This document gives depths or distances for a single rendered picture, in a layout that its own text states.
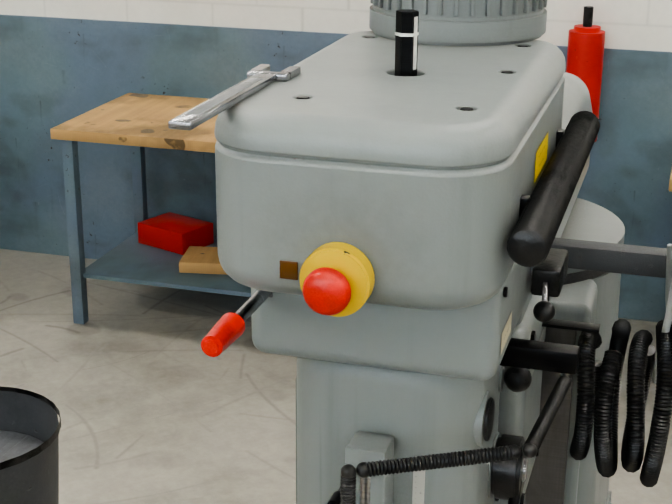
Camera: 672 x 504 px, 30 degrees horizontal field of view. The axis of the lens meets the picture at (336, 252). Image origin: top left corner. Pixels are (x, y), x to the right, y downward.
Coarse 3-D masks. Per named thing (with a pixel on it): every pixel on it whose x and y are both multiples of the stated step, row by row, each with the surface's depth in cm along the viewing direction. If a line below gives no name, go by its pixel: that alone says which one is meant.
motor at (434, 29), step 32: (384, 0) 137; (416, 0) 134; (448, 0) 132; (480, 0) 132; (512, 0) 134; (544, 0) 139; (384, 32) 138; (448, 32) 133; (480, 32) 133; (512, 32) 134; (544, 32) 140
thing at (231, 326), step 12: (252, 300) 114; (264, 300) 116; (240, 312) 111; (252, 312) 113; (216, 324) 107; (228, 324) 107; (240, 324) 109; (216, 336) 105; (228, 336) 106; (204, 348) 105; (216, 348) 105
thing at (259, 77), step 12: (252, 72) 116; (264, 72) 116; (276, 72) 116; (288, 72) 116; (300, 72) 119; (240, 84) 111; (252, 84) 111; (264, 84) 112; (216, 96) 106; (228, 96) 106; (240, 96) 107; (192, 108) 102; (204, 108) 102; (216, 108) 102; (180, 120) 98; (192, 120) 98; (204, 120) 100
